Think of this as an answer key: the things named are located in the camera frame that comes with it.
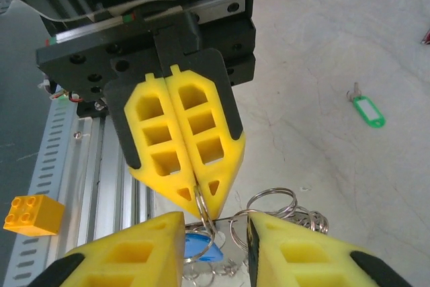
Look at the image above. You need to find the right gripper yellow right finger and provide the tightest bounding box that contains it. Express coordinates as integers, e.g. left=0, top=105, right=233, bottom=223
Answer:
left=247, top=212, right=414, bottom=287

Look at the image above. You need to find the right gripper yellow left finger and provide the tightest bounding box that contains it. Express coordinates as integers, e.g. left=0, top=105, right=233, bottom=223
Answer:
left=32, top=212, right=186, bottom=287

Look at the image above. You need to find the blue key tag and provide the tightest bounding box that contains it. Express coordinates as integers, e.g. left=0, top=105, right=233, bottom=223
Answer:
left=183, top=231, right=225, bottom=264

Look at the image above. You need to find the steel band with key rings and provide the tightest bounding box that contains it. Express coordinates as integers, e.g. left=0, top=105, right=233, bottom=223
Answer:
left=181, top=188, right=332, bottom=287

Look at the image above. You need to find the green key tag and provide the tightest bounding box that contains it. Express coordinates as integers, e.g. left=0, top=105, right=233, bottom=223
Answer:
left=345, top=81, right=387, bottom=129

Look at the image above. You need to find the yellow toy brick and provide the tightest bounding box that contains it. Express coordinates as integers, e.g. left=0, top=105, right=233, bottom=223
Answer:
left=3, top=194, right=66, bottom=237

